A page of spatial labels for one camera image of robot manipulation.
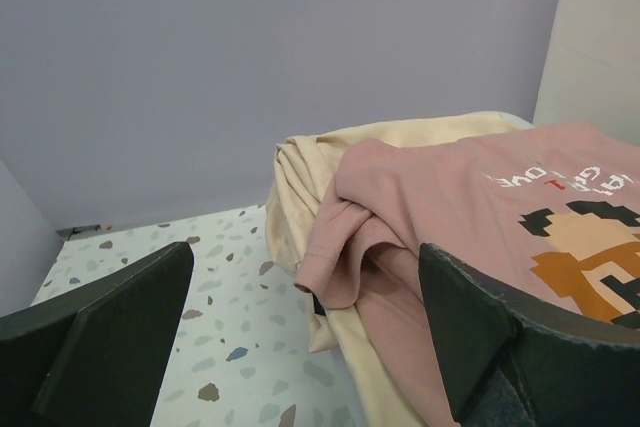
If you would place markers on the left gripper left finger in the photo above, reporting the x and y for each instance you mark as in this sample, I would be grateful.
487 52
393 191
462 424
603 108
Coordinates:
96 355

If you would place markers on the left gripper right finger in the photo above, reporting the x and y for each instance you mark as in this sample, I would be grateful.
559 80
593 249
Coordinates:
508 358

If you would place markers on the white drawer cabinet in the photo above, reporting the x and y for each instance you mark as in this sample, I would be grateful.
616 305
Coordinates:
591 72

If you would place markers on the pink printed t-shirt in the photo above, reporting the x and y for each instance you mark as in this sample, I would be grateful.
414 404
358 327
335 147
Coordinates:
552 211

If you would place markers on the beige cloth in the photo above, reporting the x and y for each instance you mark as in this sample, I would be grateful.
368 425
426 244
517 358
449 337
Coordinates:
303 167

